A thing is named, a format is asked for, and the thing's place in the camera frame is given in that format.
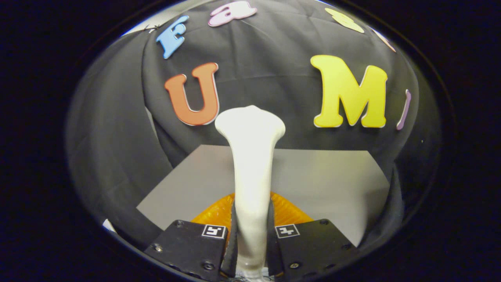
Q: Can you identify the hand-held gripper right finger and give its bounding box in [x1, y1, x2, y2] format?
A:
[266, 192, 357, 282]

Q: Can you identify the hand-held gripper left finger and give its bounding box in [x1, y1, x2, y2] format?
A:
[144, 192, 237, 282]

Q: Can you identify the white garment steamer head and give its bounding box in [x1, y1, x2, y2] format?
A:
[214, 105, 286, 279]

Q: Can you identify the grey drawer cabinet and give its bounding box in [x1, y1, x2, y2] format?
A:
[136, 145, 391, 247]

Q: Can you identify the black backdrop cloth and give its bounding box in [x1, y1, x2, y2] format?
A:
[66, 0, 443, 251]

